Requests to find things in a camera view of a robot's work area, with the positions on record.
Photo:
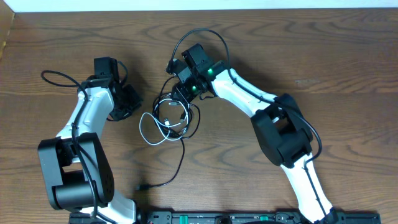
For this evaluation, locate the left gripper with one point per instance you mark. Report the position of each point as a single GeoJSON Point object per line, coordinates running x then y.
{"type": "Point", "coordinates": [123, 109]}

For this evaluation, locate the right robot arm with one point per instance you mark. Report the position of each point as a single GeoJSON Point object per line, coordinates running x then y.
{"type": "Point", "coordinates": [282, 132]}

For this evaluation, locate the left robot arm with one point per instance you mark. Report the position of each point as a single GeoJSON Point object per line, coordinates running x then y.
{"type": "Point", "coordinates": [77, 175]}

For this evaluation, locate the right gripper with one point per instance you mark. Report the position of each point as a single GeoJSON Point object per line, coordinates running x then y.
{"type": "Point", "coordinates": [184, 95]}

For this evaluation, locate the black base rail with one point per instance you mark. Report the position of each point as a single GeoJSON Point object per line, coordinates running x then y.
{"type": "Point", "coordinates": [164, 217]}

